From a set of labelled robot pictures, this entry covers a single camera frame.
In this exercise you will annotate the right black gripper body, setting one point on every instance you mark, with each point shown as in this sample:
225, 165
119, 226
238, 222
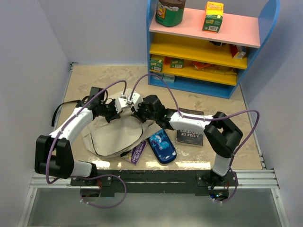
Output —
143, 114

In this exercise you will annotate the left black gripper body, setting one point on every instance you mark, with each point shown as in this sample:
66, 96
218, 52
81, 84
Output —
109, 111

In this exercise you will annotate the beige canvas backpack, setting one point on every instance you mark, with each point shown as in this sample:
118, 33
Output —
110, 139

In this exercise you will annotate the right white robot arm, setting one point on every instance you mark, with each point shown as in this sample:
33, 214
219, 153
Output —
223, 135

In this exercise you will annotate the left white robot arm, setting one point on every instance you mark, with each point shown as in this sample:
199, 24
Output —
53, 155

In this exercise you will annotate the light blue box right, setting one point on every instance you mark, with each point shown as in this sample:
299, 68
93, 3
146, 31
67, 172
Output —
169, 78

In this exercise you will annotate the light blue box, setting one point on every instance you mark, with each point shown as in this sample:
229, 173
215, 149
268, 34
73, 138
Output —
169, 78
157, 75

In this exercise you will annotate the light blue box left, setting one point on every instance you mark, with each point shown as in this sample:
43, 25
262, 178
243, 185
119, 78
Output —
157, 75

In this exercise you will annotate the blue shark pencil case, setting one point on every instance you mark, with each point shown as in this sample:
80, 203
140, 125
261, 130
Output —
162, 147

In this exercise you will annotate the A Tale of Two Cities book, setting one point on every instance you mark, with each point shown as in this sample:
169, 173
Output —
189, 138

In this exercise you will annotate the green box left shelf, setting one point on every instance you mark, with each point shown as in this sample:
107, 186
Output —
156, 64

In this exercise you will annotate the green box shelf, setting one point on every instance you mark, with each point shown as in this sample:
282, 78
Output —
156, 64
177, 63

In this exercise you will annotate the purple 52-Storey Treehouse book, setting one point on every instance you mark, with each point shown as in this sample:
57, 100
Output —
134, 155

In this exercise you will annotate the green box middle shelf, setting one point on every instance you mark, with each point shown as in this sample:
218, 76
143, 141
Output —
177, 63

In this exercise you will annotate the blue colourful shelf unit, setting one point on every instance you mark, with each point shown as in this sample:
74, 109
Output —
189, 42

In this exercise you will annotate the orange snack packet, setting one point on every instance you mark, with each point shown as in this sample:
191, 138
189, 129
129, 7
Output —
200, 65

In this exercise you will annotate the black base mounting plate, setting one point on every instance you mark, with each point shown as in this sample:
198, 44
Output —
198, 182

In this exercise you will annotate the green brown jar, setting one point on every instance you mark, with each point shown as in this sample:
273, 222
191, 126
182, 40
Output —
170, 12

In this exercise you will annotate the red white box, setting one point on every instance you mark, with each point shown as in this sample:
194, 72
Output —
237, 51

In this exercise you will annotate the yellow green carton box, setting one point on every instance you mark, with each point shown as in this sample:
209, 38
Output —
213, 16

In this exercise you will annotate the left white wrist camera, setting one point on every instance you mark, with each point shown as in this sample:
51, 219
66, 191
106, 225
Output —
121, 103

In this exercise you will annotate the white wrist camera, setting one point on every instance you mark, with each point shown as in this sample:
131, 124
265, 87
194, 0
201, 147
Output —
121, 103
134, 99

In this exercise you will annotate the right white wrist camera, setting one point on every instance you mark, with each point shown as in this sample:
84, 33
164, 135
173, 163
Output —
134, 99

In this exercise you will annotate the aluminium rail frame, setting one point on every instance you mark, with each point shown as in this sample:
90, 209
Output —
256, 203

